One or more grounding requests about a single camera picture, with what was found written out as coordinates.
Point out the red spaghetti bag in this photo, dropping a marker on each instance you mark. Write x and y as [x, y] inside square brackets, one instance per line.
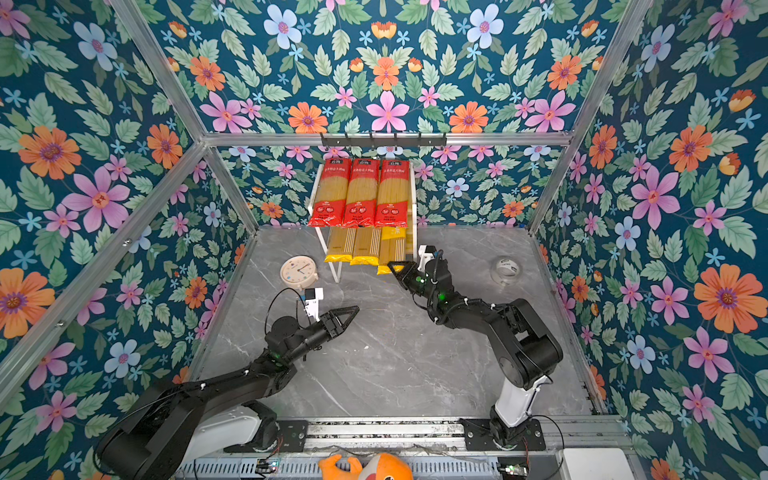
[331, 194]
[360, 204]
[393, 194]

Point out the yellow pasta bag bottom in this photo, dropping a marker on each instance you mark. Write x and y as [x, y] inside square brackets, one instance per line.
[392, 248]

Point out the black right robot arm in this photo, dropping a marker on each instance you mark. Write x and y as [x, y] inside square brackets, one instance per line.
[524, 347]

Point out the white box corner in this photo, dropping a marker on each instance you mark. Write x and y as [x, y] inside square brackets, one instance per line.
[596, 464]

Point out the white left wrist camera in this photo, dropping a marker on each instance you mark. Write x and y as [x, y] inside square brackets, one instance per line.
[312, 299]

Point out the black hook rail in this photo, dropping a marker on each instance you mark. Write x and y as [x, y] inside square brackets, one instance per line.
[372, 141]

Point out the pink round clock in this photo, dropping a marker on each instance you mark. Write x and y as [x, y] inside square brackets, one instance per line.
[299, 272]

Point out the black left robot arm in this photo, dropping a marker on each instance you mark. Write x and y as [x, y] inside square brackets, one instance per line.
[152, 439]

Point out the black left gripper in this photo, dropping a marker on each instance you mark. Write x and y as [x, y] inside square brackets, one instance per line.
[330, 325]

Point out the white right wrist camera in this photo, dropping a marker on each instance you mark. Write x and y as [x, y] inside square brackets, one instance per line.
[426, 253]

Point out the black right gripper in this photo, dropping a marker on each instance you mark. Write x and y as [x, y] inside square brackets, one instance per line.
[408, 274]

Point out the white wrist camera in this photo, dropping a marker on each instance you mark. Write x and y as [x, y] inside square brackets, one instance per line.
[426, 253]
[312, 299]

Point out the orange plush toy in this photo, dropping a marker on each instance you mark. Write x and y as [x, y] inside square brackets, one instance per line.
[383, 466]

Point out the yellow pasta bag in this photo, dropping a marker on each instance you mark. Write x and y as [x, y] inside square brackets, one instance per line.
[392, 248]
[340, 245]
[367, 246]

